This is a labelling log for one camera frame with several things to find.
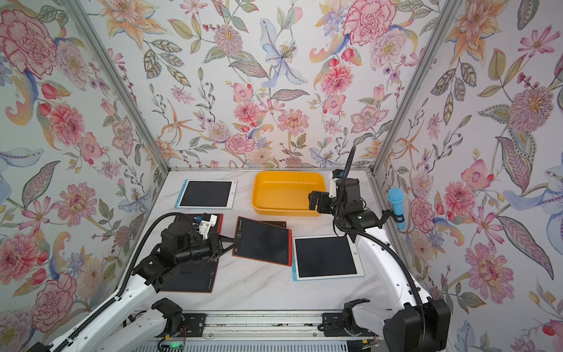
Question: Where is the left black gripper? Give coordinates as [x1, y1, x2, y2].
[175, 232, 240, 265]

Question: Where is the red writing tablet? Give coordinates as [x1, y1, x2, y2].
[263, 221, 287, 228]
[174, 213, 223, 237]
[232, 217, 293, 266]
[162, 260, 218, 293]

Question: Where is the blue-edged writing tablet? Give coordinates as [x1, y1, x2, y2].
[292, 236, 365, 282]
[174, 180, 238, 209]

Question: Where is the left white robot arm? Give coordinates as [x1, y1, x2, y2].
[30, 212, 226, 351]

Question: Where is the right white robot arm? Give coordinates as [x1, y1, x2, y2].
[309, 169, 451, 351]

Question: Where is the yellow storage box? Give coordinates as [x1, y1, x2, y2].
[252, 171, 326, 217]

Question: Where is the blue microphone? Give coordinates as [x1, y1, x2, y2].
[388, 188, 406, 231]

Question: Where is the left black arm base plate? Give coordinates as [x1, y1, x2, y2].
[158, 313, 208, 338]

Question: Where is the aluminium front rail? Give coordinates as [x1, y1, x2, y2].
[127, 309, 388, 342]

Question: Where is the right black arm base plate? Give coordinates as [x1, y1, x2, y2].
[318, 312, 376, 338]

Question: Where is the left black corrugated cable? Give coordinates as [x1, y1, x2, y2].
[50, 212, 199, 352]

